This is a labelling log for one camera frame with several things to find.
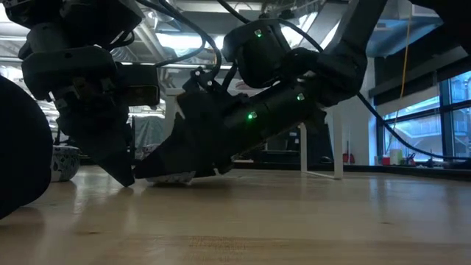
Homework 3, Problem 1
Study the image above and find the tall black candlestick holder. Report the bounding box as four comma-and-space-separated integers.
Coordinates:
0, 75, 54, 221

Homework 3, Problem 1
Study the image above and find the white perforated metal shelf riser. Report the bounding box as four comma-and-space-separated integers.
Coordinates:
163, 87, 345, 180

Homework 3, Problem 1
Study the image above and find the long tube light bar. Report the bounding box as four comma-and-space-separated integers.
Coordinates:
117, 61, 236, 71

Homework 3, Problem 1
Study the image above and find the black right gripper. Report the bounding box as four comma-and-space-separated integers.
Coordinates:
134, 69, 258, 180

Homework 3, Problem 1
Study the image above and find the black partition wall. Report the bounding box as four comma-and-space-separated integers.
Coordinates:
264, 123, 334, 165

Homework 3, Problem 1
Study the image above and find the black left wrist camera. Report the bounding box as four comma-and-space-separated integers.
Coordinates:
116, 64, 161, 107

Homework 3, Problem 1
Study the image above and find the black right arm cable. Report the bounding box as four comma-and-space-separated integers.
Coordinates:
216, 0, 471, 161

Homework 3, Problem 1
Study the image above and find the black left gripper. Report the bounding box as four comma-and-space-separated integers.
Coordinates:
21, 47, 135, 188

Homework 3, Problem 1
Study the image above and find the white plastic jug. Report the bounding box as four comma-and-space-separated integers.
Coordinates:
389, 148, 403, 166

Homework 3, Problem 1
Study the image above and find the grey curtain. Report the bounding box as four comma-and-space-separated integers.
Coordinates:
134, 116, 166, 155

